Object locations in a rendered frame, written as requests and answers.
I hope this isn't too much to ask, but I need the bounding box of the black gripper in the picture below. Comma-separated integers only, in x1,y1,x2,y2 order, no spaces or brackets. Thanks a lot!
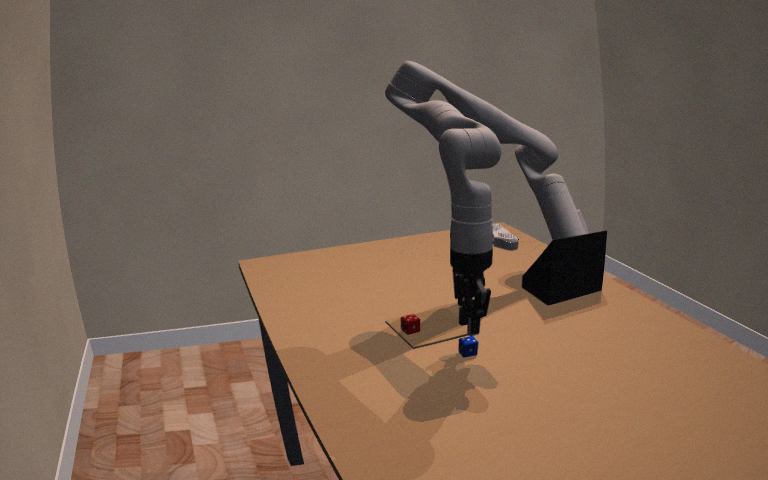
450,248,493,336

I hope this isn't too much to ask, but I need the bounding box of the blue die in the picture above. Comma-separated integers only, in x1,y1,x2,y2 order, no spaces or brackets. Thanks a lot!
458,336,478,358

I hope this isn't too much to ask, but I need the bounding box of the tan square mat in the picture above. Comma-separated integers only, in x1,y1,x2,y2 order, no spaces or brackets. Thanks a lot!
385,308,468,349

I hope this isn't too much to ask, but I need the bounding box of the red die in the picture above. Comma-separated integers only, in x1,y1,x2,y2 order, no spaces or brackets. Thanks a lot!
401,314,420,335

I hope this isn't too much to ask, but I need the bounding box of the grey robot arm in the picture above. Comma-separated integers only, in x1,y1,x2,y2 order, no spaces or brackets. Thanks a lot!
385,61,589,254

